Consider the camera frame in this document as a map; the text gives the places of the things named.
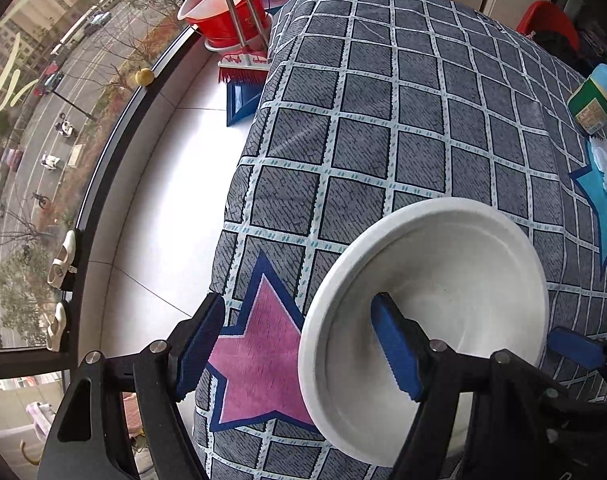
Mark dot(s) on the dark cloth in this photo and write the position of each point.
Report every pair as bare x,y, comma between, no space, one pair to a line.
556,47

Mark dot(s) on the red plastic bucket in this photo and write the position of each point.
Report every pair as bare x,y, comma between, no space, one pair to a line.
213,15

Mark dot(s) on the red bristle broom head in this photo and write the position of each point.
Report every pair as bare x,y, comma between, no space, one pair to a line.
241,67

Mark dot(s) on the grey checked star tablecloth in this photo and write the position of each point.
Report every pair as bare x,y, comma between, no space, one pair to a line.
383,110

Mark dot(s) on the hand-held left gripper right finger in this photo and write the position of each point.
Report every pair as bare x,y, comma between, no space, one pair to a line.
396,350

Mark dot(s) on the blue dustpan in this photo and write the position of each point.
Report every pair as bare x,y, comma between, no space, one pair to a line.
241,102

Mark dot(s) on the white paper bowl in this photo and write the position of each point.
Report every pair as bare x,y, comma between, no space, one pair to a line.
458,270

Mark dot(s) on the red chair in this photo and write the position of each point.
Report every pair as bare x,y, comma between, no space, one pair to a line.
546,17

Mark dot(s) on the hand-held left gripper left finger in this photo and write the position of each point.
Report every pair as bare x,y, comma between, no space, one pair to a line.
198,350

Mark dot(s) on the metal mop pole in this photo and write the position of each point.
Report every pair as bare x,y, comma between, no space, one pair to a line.
233,5
251,5

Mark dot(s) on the green labelled jar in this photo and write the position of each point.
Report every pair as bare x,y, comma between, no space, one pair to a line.
596,100

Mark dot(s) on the small yellow ball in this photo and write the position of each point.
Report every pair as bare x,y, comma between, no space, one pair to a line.
144,76

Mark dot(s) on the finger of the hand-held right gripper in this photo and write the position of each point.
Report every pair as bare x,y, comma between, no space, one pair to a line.
576,347
593,435

